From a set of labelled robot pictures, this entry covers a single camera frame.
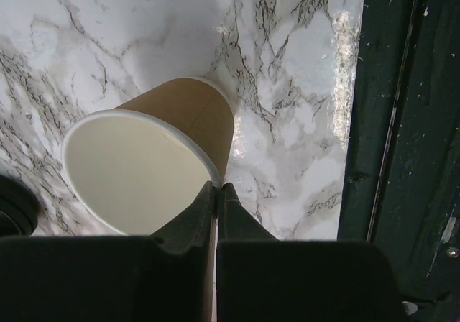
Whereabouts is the black plastic cup lid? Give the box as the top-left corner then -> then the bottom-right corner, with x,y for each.
1,175 -> 40,237

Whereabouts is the brown paper coffee cup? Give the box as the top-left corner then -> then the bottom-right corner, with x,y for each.
61,77 -> 234,235

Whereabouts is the black table front rail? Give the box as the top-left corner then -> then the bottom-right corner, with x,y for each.
338,0 -> 459,321

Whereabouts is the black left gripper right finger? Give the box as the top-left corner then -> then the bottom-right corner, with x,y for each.
216,184 -> 408,321

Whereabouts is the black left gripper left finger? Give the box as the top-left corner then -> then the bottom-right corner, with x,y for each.
1,183 -> 216,321

